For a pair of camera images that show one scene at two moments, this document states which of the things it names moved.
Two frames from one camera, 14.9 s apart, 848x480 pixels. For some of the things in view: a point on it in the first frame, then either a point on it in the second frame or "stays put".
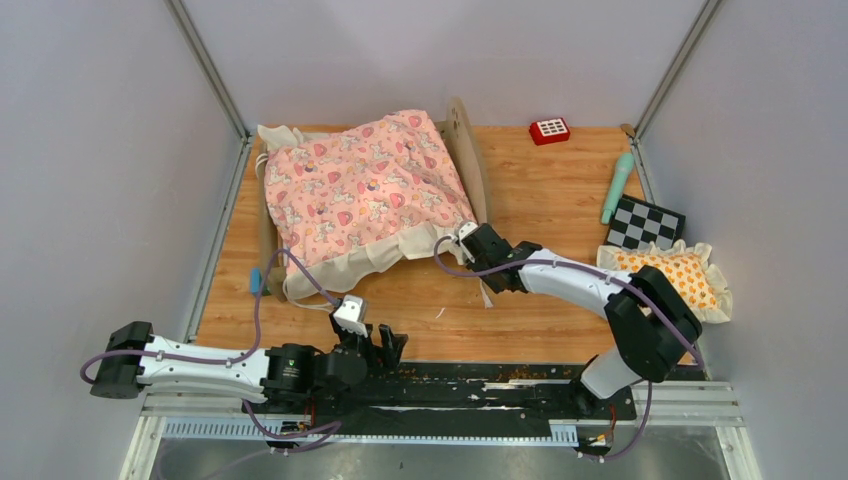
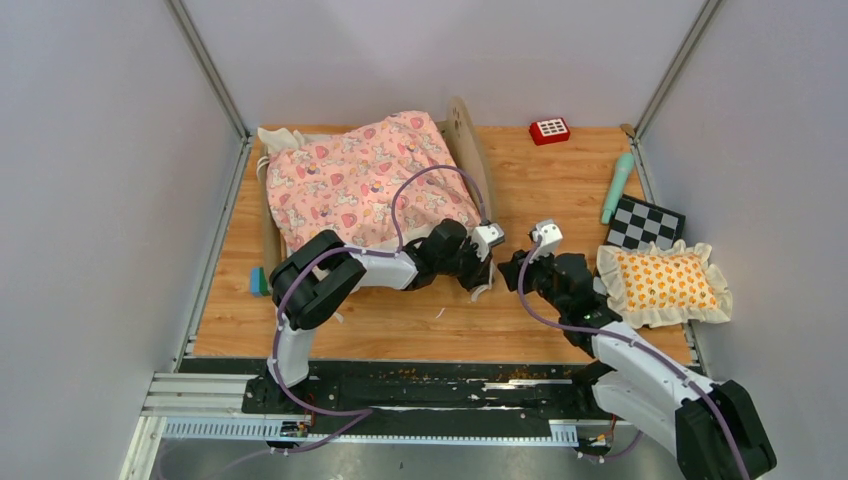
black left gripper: x=387 y=356 → x=481 y=274
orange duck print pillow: x=699 y=282 stays put
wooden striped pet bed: x=461 y=132 stays put
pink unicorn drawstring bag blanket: x=354 y=198 stays put
